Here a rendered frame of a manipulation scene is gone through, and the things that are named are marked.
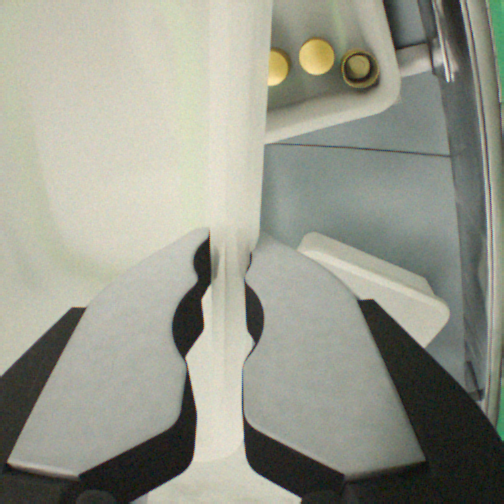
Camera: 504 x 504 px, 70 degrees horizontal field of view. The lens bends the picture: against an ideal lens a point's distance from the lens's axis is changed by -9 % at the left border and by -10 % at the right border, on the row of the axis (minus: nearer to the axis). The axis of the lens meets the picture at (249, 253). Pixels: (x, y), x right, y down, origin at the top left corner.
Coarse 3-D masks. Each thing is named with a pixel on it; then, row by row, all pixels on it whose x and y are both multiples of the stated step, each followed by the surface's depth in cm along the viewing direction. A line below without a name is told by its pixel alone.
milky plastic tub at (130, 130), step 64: (0, 0) 14; (64, 0) 14; (128, 0) 13; (192, 0) 13; (256, 0) 7; (0, 64) 16; (64, 64) 15; (128, 64) 15; (192, 64) 14; (256, 64) 8; (0, 128) 17; (64, 128) 17; (128, 128) 16; (192, 128) 16; (256, 128) 8; (0, 192) 19; (64, 192) 19; (128, 192) 18; (192, 192) 17; (256, 192) 9; (0, 256) 21; (64, 256) 21; (128, 256) 20; (0, 320) 21; (192, 384) 19
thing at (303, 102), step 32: (288, 0) 36; (320, 0) 36; (352, 0) 35; (288, 32) 38; (320, 32) 38; (352, 32) 37; (384, 32) 31; (384, 64) 32; (288, 96) 42; (320, 96) 41; (352, 96) 37; (384, 96) 34; (288, 128) 37; (320, 128) 36
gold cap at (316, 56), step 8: (312, 40) 34; (320, 40) 34; (304, 48) 35; (312, 48) 35; (320, 48) 35; (328, 48) 34; (304, 56) 35; (312, 56) 35; (320, 56) 35; (328, 56) 35; (304, 64) 36; (312, 64) 35; (320, 64) 35; (328, 64) 35; (312, 72) 36; (320, 72) 36
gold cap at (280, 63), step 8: (272, 48) 38; (280, 48) 39; (272, 56) 36; (280, 56) 36; (288, 56) 39; (272, 64) 36; (280, 64) 36; (288, 64) 37; (272, 72) 36; (280, 72) 36; (288, 72) 40; (272, 80) 37; (280, 80) 37
